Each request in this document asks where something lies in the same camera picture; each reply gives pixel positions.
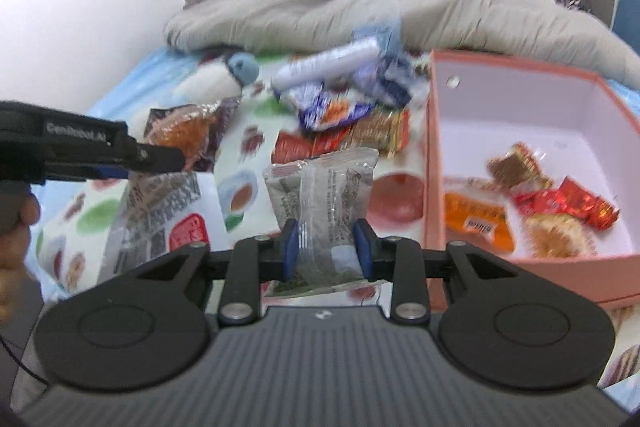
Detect blue white snack packet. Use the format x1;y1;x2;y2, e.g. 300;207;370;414
295;79;377;131

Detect red clear snack packet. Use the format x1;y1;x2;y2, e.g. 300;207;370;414
272;129;353;160

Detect brown striped snack packet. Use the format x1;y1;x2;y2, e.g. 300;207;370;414
350;108;412;158

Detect large white printed snack packet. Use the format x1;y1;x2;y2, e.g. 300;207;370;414
105;171;217;290

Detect brown foil snack packet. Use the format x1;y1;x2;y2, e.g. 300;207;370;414
486;142;555;194

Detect dark blue crumpled wrapper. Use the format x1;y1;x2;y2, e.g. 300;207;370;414
370;52;417;108

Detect clear brown snack packet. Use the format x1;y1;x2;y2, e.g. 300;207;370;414
144;99;242;174

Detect black cable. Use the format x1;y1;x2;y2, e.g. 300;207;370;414
0;331;52;389

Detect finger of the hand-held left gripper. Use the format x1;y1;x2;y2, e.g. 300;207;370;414
44;162;135;186
124;134;186;174

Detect grey duvet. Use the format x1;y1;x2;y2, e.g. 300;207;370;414
165;0;640;88

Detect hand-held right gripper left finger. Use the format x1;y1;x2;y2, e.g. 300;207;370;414
97;218;301;325

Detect orange snack packet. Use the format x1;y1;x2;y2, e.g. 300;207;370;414
444;191;517;256

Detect round cracker snack packet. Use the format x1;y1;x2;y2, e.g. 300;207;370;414
524;212;597;259

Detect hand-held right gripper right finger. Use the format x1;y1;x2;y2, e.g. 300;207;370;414
351;218;544;325

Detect blue fruit print bed sheet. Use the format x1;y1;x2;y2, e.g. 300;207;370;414
30;46;640;389

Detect red foil snack packet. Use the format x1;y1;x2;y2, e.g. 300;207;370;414
514;176;621;232

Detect person's left hand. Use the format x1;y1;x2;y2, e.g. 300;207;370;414
0;195;42;326

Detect silver snack packet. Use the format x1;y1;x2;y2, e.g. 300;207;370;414
263;148;380;297

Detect white plush penguin toy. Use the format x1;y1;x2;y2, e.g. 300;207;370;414
175;52;261;102

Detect white spray bottle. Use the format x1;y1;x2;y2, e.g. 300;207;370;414
272;38;379;90

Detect light blue crumpled plastic bag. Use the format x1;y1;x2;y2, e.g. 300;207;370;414
352;24;402;58

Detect pink cardboard box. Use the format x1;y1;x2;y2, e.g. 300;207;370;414
422;49;640;311

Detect blue covered chair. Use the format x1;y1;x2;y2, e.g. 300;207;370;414
612;0;640;34

